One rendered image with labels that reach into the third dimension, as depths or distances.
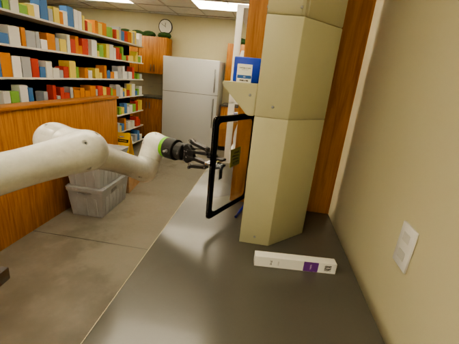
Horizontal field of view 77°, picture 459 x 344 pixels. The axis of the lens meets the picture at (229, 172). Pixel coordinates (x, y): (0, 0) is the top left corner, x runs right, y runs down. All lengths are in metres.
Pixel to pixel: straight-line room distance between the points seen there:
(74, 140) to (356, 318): 0.91
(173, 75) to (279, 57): 5.25
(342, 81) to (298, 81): 0.41
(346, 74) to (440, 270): 0.86
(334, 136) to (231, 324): 0.91
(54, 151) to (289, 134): 0.68
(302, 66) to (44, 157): 0.77
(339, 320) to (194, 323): 0.38
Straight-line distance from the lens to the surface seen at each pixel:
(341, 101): 1.36
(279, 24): 0.96
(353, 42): 1.37
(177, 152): 1.23
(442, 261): 0.75
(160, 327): 0.80
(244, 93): 0.95
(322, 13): 1.03
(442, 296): 0.75
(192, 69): 6.02
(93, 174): 3.13
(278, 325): 0.83
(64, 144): 0.88
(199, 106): 6.02
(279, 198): 1.04
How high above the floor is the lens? 1.52
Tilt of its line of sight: 18 degrees down
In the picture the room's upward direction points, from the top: 6 degrees clockwise
